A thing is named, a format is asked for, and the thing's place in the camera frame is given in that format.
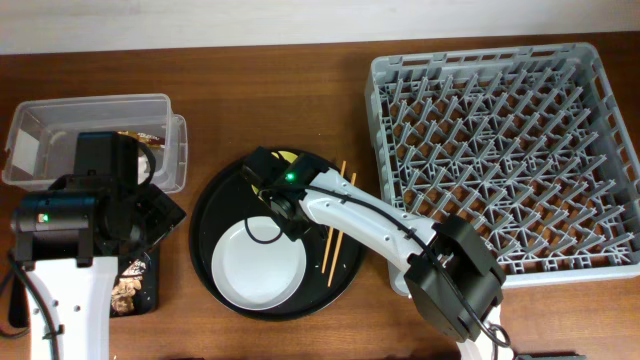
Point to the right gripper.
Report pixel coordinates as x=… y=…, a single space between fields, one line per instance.
x=288 y=222

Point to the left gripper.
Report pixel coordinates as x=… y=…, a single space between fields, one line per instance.
x=163 y=215

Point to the gold snack wrapper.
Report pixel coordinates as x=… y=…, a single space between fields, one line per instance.
x=141 y=139

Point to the grey plate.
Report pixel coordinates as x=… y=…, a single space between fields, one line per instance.
x=255 y=267

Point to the food scraps and rice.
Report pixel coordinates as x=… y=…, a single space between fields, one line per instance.
x=126 y=287

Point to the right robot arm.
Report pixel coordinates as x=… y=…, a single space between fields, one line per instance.
x=453 y=279

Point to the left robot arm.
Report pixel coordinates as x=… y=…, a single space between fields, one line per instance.
x=74 y=239

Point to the grey dishwasher rack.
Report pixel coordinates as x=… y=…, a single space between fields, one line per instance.
x=526 y=143

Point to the yellow bowl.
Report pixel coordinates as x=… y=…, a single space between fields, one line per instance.
x=285 y=158

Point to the black rectangular tray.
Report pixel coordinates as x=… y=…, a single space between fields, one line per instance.
x=145 y=301

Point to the round black serving tray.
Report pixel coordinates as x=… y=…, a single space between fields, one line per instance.
x=228 y=200

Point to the clear plastic bin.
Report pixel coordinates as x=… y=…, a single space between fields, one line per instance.
x=42 y=138

